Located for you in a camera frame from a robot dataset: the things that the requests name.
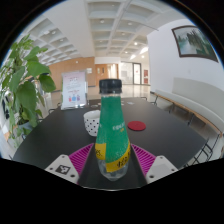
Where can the green-labelled clear drink bottle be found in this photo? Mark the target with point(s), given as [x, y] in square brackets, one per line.
[111, 133]

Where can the recessed ceiling lights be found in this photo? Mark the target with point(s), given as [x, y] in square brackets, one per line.
[144, 50]

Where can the green leafy potted plant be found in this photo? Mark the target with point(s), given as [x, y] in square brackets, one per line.
[25, 93]

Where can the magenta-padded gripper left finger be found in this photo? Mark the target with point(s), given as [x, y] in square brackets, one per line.
[79, 157]

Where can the flat round red coaster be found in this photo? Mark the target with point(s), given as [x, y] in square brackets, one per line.
[136, 125]

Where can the clear acrylic sign stand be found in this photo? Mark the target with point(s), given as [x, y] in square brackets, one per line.
[73, 90]

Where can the white polka-dot mug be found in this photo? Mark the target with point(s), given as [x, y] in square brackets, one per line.
[90, 123]

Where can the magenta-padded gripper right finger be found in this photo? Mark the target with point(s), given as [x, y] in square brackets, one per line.
[146, 160]

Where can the glass entrance door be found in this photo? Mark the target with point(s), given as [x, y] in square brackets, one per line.
[137, 73]

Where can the long white wall bench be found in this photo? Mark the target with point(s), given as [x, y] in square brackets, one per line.
[196, 101]

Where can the framed landscape picture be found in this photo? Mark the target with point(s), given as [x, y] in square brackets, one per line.
[193, 41]

